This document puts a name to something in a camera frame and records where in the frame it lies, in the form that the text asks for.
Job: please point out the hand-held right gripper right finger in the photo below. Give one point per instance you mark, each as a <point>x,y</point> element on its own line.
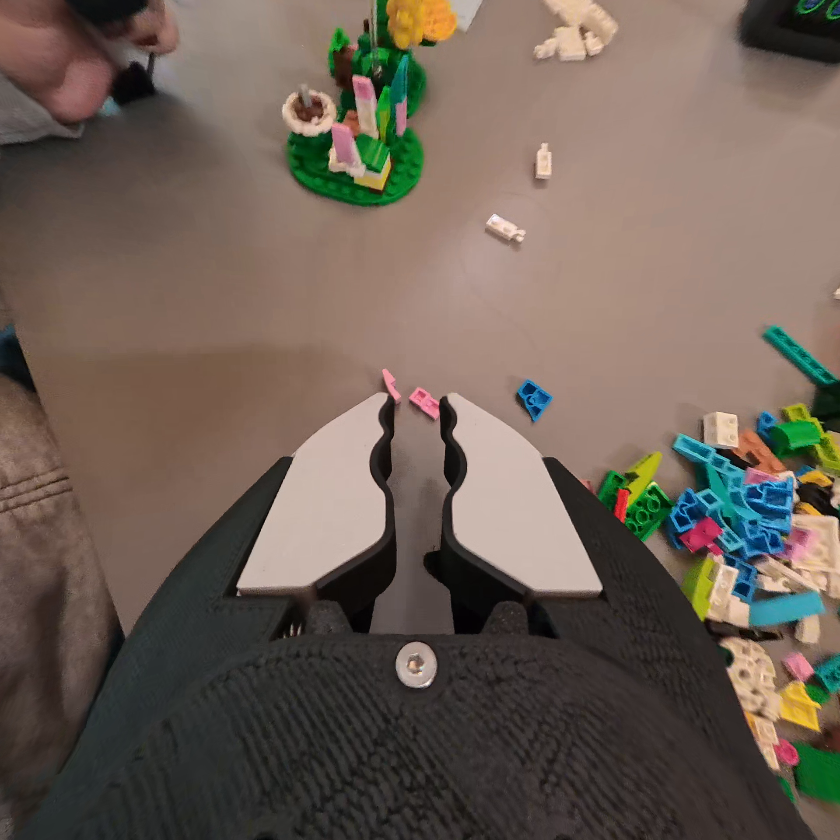
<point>518,525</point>

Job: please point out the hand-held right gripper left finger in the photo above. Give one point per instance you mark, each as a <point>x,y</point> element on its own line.
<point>321,518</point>

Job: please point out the pink lego slope piece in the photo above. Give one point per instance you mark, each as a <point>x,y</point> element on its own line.
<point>392,387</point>

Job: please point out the pink lego plate piece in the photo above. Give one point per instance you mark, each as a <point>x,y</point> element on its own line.
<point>424,403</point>

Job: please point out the pile of colourful lego pieces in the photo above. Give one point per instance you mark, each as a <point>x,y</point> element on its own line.
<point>748,525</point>

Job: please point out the white lego clip piece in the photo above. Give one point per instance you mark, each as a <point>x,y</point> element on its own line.
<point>504,228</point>

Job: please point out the white lego hinge piece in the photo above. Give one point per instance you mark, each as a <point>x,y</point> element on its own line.
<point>543,163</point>

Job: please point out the heap of white lego pieces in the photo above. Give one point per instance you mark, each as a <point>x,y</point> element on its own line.
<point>577,33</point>

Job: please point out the person's left forearm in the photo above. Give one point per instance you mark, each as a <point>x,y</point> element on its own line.
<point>26,118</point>

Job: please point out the blue lego wedge piece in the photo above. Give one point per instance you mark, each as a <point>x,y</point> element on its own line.
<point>535,399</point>

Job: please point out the green lego flower model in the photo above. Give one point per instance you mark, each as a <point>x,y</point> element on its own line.
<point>354,164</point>

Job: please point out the clear lego rod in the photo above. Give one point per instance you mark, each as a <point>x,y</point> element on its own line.
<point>375,39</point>

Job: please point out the long teal lego plate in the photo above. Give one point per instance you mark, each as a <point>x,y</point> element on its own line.
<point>797,354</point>

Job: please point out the person's left hand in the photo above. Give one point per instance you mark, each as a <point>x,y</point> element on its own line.
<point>52,59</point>

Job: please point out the person's grey hoodie torso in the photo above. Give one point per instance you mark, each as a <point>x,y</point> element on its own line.
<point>46,558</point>

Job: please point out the person's blue trouser leg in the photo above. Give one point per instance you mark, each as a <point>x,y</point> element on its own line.
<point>13,358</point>

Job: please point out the dark grey power station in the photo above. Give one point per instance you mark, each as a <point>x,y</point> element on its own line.
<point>787,33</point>

